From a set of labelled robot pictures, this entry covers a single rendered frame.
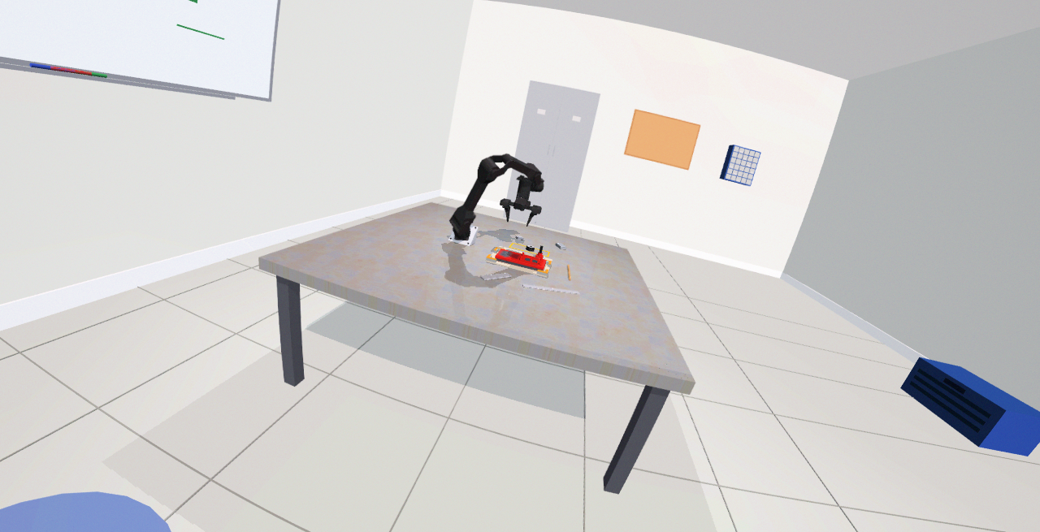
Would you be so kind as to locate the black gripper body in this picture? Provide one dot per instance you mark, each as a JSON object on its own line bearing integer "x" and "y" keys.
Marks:
{"x": 507, "y": 202}

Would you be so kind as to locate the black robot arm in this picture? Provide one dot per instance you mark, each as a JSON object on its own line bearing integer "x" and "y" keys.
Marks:
{"x": 487, "y": 173}

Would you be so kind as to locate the red flat base plate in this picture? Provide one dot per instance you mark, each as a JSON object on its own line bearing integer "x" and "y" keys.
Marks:
{"x": 521, "y": 260}

